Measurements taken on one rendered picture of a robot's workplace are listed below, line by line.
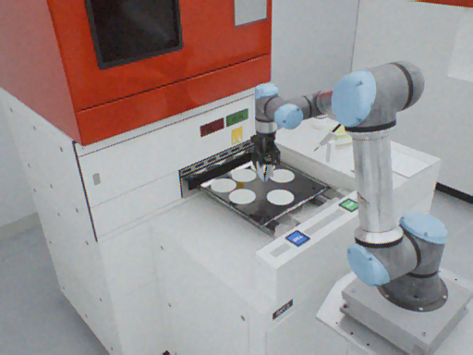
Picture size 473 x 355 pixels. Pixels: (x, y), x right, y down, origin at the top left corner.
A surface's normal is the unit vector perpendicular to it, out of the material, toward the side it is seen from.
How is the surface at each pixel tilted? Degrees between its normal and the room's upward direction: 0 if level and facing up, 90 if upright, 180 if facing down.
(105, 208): 90
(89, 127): 90
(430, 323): 0
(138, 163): 90
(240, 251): 0
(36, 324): 0
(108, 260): 90
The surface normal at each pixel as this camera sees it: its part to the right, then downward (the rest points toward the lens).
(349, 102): -0.89, 0.15
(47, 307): -0.03, -0.85
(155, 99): 0.65, 0.38
